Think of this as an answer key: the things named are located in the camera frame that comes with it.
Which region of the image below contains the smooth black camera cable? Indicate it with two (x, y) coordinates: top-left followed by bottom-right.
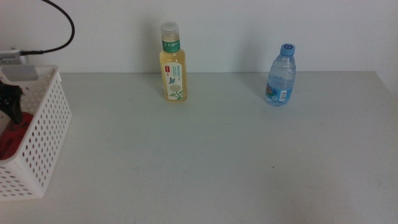
(20, 0), (76, 56)

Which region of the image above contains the white perforated plastic basket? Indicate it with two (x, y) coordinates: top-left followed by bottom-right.
(0, 64), (73, 200)

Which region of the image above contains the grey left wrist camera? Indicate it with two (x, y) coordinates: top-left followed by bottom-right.
(0, 48), (29, 65)

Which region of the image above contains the red soda can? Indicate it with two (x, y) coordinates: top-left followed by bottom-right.
(0, 111), (35, 161)

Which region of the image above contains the yellow tea bottle green label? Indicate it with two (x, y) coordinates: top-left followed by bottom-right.
(159, 21), (188, 102)

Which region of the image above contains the clear water bottle blue cap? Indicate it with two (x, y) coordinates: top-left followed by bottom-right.
(264, 43), (297, 107)

